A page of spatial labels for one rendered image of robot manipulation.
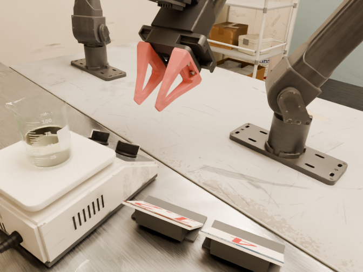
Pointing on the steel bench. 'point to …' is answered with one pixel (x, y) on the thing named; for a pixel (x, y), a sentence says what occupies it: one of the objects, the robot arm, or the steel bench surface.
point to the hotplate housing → (73, 211)
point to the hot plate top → (77, 141)
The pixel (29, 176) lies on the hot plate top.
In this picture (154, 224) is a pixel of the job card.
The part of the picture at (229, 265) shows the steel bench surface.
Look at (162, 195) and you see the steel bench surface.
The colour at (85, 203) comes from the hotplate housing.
